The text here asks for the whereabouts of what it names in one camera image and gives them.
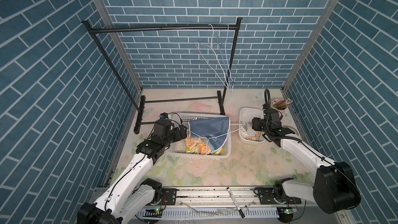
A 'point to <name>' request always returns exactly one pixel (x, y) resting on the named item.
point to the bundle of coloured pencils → (283, 103)
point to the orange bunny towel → (200, 145)
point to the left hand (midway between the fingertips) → (184, 130)
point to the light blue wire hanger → (224, 53)
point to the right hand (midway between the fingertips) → (258, 120)
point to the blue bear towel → (214, 129)
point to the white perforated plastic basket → (178, 149)
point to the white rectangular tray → (246, 135)
